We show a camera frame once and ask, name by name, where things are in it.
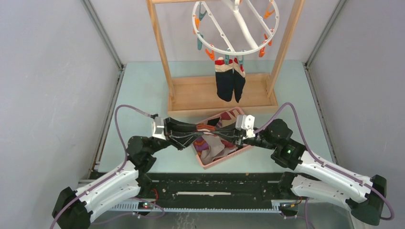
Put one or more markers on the pink plastic basket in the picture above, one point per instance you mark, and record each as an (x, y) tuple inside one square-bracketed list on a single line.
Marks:
[(213, 121)]

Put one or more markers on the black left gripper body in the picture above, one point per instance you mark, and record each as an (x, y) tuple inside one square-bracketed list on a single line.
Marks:
[(168, 138)]

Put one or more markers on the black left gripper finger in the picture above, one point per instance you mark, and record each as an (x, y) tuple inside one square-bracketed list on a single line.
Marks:
[(187, 140), (179, 126)]

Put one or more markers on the purple striped sock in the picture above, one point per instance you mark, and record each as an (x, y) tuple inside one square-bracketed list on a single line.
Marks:
[(200, 145)]

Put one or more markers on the navy santa sock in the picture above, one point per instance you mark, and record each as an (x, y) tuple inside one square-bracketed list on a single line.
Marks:
[(239, 79), (224, 79)]

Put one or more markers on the teal clothespin holding sock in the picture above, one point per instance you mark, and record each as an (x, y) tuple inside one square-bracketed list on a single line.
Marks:
[(240, 59)]

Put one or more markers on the white round clip hanger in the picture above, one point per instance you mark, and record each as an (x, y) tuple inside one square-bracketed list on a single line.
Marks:
[(236, 27)]

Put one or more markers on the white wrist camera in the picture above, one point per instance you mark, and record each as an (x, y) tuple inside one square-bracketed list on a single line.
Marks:
[(245, 124), (158, 128)]

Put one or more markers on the orange clothespin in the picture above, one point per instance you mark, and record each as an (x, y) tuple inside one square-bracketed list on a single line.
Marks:
[(196, 23), (210, 52)]

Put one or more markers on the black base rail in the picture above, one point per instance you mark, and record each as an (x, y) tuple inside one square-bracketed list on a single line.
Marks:
[(215, 191)]

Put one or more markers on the beige red striped sock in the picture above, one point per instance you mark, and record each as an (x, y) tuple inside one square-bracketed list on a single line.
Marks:
[(228, 118)]

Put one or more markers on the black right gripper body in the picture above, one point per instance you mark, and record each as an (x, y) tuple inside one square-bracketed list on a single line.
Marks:
[(242, 140)]

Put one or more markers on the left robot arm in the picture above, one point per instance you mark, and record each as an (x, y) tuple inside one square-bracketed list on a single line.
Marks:
[(78, 209)]

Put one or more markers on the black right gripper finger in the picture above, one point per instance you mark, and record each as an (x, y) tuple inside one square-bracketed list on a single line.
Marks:
[(234, 140), (226, 130)]

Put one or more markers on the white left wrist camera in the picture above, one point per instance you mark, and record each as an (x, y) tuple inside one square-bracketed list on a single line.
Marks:
[(158, 128)]

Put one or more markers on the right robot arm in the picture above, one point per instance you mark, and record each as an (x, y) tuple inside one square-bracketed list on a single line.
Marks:
[(311, 175)]

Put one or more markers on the teal left clothespin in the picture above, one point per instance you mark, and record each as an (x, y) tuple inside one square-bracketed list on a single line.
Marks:
[(199, 42)]

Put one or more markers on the orange cuffed grey sock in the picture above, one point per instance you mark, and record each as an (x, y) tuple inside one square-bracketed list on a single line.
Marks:
[(205, 128)]

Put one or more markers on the wooden hanger stand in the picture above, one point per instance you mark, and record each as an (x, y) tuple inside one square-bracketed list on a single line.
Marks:
[(194, 96)]

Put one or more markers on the orange front clothespin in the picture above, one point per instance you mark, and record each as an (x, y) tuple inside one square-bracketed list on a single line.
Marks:
[(210, 52)]

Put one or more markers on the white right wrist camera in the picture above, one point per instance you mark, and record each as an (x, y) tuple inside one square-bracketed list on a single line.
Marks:
[(245, 124)]

